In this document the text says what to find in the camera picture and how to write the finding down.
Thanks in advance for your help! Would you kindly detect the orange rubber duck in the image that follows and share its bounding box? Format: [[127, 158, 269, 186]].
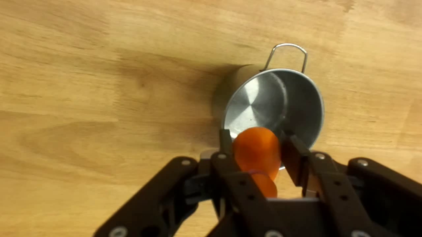
[[232, 127, 283, 200]]

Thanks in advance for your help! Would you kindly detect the small steel pot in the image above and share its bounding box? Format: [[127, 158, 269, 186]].
[[220, 42, 327, 171]]

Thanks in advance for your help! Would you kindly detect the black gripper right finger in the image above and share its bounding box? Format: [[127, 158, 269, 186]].
[[282, 133, 422, 237]]

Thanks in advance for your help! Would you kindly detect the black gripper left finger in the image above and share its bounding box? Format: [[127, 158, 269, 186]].
[[92, 128, 283, 237]]

